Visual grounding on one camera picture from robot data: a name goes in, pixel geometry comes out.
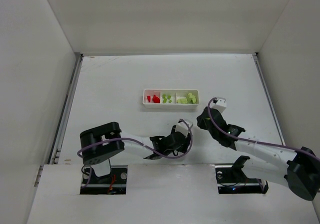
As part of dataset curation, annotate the red round lego piece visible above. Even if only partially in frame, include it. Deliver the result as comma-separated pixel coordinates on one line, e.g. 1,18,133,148
152,95,161,103

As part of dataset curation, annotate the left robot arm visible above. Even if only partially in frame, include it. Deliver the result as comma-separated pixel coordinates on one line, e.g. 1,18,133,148
77,119,193,177

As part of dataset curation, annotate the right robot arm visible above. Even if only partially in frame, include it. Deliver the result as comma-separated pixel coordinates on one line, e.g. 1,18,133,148
196,108,320,201

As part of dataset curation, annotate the white three-compartment tray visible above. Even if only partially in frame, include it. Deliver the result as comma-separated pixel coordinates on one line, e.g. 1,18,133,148
142,89,200,110

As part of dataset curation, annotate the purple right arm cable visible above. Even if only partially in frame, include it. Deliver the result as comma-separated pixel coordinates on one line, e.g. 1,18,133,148
207,98,320,162

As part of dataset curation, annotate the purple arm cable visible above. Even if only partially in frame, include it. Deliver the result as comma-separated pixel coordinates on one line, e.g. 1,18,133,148
207,98,320,162
76,119,194,189

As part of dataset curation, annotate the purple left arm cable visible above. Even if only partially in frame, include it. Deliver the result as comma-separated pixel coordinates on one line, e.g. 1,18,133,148
76,119,194,189

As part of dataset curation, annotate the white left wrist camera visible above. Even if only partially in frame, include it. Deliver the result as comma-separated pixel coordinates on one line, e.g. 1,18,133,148
175,119,193,137

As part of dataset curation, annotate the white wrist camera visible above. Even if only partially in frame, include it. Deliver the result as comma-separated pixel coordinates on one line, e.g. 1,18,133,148
175,119,193,137
212,97,227,114

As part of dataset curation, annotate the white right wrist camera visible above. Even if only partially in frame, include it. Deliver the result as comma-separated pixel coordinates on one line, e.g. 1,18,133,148
212,97,227,114

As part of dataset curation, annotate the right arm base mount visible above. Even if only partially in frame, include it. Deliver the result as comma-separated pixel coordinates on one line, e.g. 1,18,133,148
215,156,269,195

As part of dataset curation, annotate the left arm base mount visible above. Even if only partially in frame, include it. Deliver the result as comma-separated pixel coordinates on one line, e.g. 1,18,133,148
80,166,128,195

